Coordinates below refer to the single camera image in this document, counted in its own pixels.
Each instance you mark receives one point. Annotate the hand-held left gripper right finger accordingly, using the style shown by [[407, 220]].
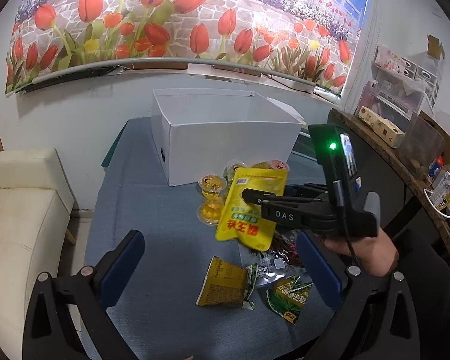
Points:
[[318, 273]]

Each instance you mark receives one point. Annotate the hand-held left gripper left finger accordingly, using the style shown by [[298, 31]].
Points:
[[123, 266]]

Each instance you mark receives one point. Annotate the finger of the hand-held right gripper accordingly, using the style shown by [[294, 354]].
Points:
[[253, 196], [307, 191]]

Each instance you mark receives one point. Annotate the pale yellow jelly cup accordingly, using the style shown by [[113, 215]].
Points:
[[260, 165]]

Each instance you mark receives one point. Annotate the large yellow snack pouch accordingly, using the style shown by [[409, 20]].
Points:
[[243, 228]]

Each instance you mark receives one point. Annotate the clear jelly cup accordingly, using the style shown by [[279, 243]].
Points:
[[235, 167]]

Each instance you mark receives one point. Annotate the green yellow snack packet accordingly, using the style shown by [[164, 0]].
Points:
[[285, 302], [221, 285]]

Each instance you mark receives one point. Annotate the orange yellow jelly cup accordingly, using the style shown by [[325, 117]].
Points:
[[210, 210]]

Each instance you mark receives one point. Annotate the white cardboard box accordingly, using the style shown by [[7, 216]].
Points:
[[210, 150]]

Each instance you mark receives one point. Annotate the person's right hand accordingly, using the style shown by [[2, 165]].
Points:
[[375, 255]]

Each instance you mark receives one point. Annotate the clear dark snack packet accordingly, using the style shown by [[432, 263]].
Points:
[[285, 253]]

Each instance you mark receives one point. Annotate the wooden counter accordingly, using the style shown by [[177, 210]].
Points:
[[410, 178]]

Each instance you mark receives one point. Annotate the clear plastic container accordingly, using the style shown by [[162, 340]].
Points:
[[422, 146]]

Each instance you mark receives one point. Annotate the clear acrylic case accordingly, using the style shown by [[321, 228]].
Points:
[[390, 99]]

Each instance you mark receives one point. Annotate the small printed carton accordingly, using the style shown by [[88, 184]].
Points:
[[444, 185]]

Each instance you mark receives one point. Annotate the cream sofa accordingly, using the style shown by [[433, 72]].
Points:
[[18, 213]]

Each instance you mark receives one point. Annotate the pink floral box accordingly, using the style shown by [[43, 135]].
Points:
[[388, 60]]

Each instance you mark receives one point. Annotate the white drawer unit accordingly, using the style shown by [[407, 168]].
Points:
[[427, 77]]

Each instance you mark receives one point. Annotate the grey poster rod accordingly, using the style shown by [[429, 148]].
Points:
[[153, 61]]

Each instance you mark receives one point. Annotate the cardboard piece on wall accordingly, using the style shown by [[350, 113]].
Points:
[[435, 47]]

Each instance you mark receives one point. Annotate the tulip wall poster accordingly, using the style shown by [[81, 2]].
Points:
[[210, 15]]

